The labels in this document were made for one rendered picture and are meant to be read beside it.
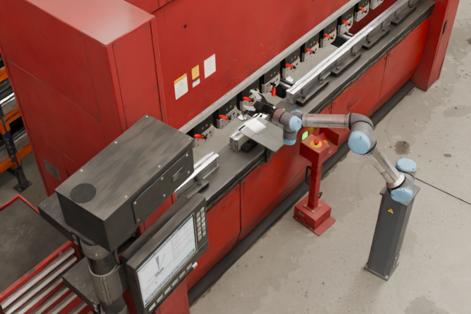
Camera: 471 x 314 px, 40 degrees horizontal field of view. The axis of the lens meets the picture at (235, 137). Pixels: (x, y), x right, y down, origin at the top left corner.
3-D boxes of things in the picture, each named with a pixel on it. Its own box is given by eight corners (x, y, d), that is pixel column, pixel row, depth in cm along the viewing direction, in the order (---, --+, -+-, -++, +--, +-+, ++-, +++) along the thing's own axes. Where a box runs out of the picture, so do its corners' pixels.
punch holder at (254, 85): (242, 113, 373) (242, 90, 362) (231, 106, 377) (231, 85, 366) (258, 99, 382) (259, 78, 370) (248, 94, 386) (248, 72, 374)
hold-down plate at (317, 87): (302, 106, 422) (302, 103, 420) (295, 103, 425) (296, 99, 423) (328, 84, 439) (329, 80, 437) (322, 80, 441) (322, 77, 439)
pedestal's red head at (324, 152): (317, 167, 412) (319, 146, 400) (298, 154, 421) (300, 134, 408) (337, 151, 422) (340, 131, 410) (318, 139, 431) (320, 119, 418)
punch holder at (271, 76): (264, 95, 384) (265, 73, 373) (253, 90, 388) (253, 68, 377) (280, 83, 392) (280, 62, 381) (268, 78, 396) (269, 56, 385)
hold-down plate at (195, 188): (173, 216, 357) (172, 212, 355) (166, 211, 360) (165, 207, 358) (209, 185, 373) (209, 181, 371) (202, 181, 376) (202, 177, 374)
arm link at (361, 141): (418, 182, 365) (365, 117, 344) (416, 201, 355) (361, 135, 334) (400, 188, 373) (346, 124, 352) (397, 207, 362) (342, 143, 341)
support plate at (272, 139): (275, 153, 376) (275, 151, 375) (240, 132, 388) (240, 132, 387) (293, 136, 385) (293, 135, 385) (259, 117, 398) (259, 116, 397)
